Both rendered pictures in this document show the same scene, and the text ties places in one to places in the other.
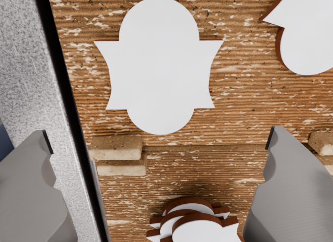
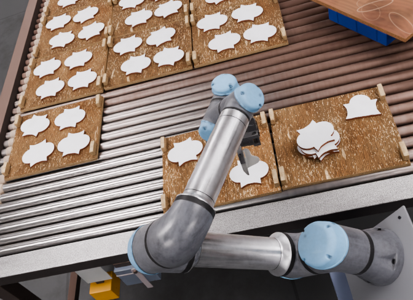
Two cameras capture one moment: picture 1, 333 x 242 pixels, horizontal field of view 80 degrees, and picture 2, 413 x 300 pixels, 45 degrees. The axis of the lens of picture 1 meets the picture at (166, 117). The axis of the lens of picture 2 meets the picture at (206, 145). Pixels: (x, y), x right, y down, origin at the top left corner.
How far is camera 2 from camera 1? 1.58 m
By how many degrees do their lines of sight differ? 55
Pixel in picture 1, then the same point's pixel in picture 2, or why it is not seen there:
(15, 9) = (238, 214)
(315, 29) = not seen: hidden behind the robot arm
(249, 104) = (255, 148)
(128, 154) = (273, 172)
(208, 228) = (301, 138)
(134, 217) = (322, 168)
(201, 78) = not seen: hidden behind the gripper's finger
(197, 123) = (265, 159)
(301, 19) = not seen: hidden behind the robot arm
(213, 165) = (283, 149)
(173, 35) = (237, 171)
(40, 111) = (272, 209)
